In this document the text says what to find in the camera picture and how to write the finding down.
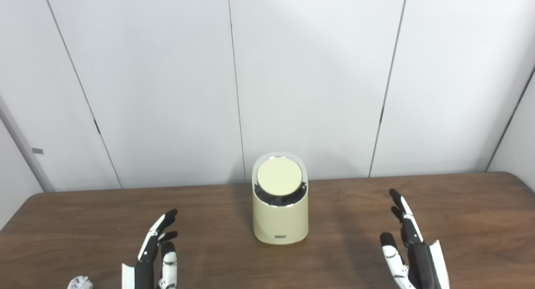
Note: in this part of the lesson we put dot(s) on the white and black right hand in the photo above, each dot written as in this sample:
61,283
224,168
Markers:
422,264

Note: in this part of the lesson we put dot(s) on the gray wall post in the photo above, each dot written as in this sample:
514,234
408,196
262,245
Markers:
25,149

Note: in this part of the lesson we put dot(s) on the black bin liner bag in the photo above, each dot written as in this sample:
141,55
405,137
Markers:
267,198

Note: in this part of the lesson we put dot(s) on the white paper ball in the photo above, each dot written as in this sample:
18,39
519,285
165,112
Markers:
80,283

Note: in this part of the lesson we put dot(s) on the white and black left hand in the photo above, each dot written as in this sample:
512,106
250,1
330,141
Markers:
144,268

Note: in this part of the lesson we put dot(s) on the cream-colored bin body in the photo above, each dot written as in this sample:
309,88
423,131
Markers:
280,222

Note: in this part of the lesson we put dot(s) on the small gray wall label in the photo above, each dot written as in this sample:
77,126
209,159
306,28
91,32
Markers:
37,151

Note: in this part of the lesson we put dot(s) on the cream-colored round bin lid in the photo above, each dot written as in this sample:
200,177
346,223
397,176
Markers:
279,176

